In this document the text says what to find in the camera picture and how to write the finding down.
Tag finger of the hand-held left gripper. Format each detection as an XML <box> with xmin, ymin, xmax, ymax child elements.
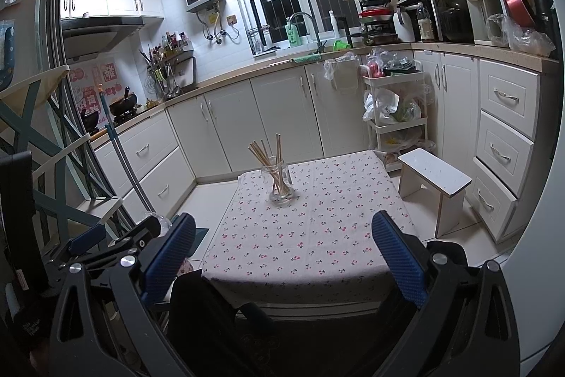
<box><xmin>68</xmin><ymin>216</ymin><xmax>162</xmax><ymax>255</ymax></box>
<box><xmin>42</xmin><ymin>239</ymin><xmax>151</xmax><ymax>274</ymax></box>

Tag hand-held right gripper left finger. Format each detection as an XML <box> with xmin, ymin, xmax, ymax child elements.
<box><xmin>48</xmin><ymin>213</ymin><xmax>197</xmax><ymax>377</ymax></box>

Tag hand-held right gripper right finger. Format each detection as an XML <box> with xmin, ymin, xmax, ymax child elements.
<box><xmin>372</xmin><ymin>211</ymin><xmax>521</xmax><ymax>377</ymax></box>

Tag clear glass jar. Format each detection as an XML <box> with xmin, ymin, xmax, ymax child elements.
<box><xmin>260</xmin><ymin>158</ymin><xmax>296</xmax><ymax>205</ymax></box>

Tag bunch of wooden chopsticks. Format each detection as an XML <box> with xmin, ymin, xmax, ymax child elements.
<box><xmin>248</xmin><ymin>133</ymin><xmax>287</xmax><ymax>196</ymax></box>

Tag floral tablecloth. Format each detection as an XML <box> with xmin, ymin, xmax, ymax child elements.
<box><xmin>201</xmin><ymin>149</ymin><xmax>418</xmax><ymax>309</ymax></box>

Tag white wooden stool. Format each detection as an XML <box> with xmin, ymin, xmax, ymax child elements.
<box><xmin>397</xmin><ymin>147</ymin><xmax>473</xmax><ymax>240</ymax></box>

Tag white two-drawer cabinet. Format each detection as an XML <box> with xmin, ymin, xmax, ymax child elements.
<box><xmin>90</xmin><ymin>110</ymin><xmax>197</xmax><ymax>219</ymax></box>

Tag black wok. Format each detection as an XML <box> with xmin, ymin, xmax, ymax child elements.
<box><xmin>109</xmin><ymin>86</ymin><xmax>138</xmax><ymax>115</ymax></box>
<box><xmin>79</xmin><ymin>107</ymin><xmax>103</xmax><ymax>130</ymax></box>

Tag black gas stove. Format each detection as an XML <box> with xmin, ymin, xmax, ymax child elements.
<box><xmin>90</xmin><ymin>112</ymin><xmax>142</xmax><ymax>135</ymax></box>

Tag white three-tier cart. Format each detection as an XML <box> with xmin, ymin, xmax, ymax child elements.
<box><xmin>362</xmin><ymin>59</ymin><xmax>438</xmax><ymax>166</ymax></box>

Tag white plastic bags with vegetables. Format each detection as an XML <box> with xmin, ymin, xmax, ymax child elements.
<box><xmin>363</xmin><ymin>88</ymin><xmax>422</xmax><ymax>126</ymax></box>

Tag white refrigerator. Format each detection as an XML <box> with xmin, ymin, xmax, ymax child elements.
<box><xmin>503</xmin><ymin>0</ymin><xmax>565</xmax><ymax>298</ymax></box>

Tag white three-drawer cabinet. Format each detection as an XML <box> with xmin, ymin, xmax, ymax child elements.
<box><xmin>465</xmin><ymin>58</ymin><xmax>541</xmax><ymax>245</ymax></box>

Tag utensil holder with kitchen tools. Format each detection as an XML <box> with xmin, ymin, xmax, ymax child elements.
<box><xmin>139</xmin><ymin>48</ymin><xmax>182</xmax><ymax>99</ymax></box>

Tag white base cabinet with doors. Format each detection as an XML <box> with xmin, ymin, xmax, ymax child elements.
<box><xmin>165</xmin><ymin>61</ymin><xmax>376</xmax><ymax>183</ymax></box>
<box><xmin>412</xmin><ymin>49</ymin><xmax>481</xmax><ymax>166</ymax></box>

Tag pale cutting board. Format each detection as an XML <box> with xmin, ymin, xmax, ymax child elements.
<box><xmin>174</xmin><ymin>57</ymin><xmax>198</xmax><ymax>92</ymax></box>

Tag black tray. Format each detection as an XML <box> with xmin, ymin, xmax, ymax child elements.
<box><xmin>383</xmin><ymin>63</ymin><xmax>420</xmax><ymax>76</ymax></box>

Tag translucent hanging plastic bag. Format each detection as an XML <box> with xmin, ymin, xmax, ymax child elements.
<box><xmin>323</xmin><ymin>51</ymin><xmax>360</xmax><ymax>92</ymax></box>

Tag beige kitchen countertop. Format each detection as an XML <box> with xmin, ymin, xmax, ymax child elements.
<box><xmin>88</xmin><ymin>42</ymin><xmax>561</xmax><ymax>148</ymax></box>

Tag grey range hood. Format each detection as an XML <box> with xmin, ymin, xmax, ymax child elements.
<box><xmin>61</xmin><ymin>17</ymin><xmax>146</xmax><ymax>60</ymax></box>

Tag water heater pipes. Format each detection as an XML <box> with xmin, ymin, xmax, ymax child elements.
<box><xmin>196</xmin><ymin>10</ymin><xmax>241</xmax><ymax>44</ymax></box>

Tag black dish rack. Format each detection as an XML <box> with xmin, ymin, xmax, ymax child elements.
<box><xmin>344</xmin><ymin>0</ymin><xmax>400</xmax><ymax>46</ymax></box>

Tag white jug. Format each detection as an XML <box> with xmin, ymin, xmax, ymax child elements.
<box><xmin>393</xmin><ymin>6</ymin><xmax>416</xmax><ymax>43</ymax></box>

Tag clear plastic bottle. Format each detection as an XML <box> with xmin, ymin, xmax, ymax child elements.
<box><xmin>416</xmin><ymin>2</ymin><xmax>434</xmax><ymax>42</ymax></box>

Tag black curved faucet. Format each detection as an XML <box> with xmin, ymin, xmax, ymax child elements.
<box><xmin>289</xmin><ymin>12</ymin><xmax>325</xmax><ymax>54</ymax></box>

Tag black air fryer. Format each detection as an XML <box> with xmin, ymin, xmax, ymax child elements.
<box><xmin>440</xmin><ymin>0</ymin><xmax>475</xmax><ymax>43</ymax></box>

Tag red bowl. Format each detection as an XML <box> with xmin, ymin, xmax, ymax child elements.
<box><xmin>357</xmin><ymin>7</ymin><xmax>394</xmax><ymax>19</ymax></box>

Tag green dish soap bottle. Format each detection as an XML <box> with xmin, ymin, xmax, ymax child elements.
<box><xmin>286</xmin><ymin>17</ymin><xmax>303</xmax><ymax>48</ymax></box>

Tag crumpled clear plastic bag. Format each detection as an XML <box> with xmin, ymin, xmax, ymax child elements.
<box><xmin>486</xmin><ymin>14</ymin><xmax>556</xmax><ymax>60</ymax></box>

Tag red pot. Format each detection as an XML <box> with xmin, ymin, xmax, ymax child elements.
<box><xmin>504</xmin><ymin>0</ymin><xmax>536</xmax><ymax>29</ymax></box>

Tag teal long-handled dustpan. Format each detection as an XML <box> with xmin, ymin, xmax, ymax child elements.
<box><xmin>108</xmin><ymin>125</ymin><xmax>212</xmax><ymax>258</ymax></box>

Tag broom with blue handle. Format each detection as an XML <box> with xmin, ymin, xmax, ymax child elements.
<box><xmin>98</xmin><ymin>83</ymin><xmax>155</xmax><ymax>219</ymax></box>

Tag white shelf with green frame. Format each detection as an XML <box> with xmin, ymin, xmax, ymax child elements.
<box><xmin>0</xmin><ymin>63</ymin><xmax>122</xmax><ymax>236</ymax></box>

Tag red and pink wall stickers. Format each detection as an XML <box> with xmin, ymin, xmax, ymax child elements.
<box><xmin>68</xmin><ymin>63</ymin><xmax>120</xmax><ymax>130</ymax></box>

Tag wall spice shelf with bottles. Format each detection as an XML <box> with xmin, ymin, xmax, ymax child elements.
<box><xmin>148</xmin><ymin>31</ymin><xmax>195</xmax><ymax>66</ymax></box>

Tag wire cup rack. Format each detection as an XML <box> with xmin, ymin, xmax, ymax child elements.
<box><xmin>246</xmin><ymin>27</ymin><xmax>271</xmax><ymax>55</ymax></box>

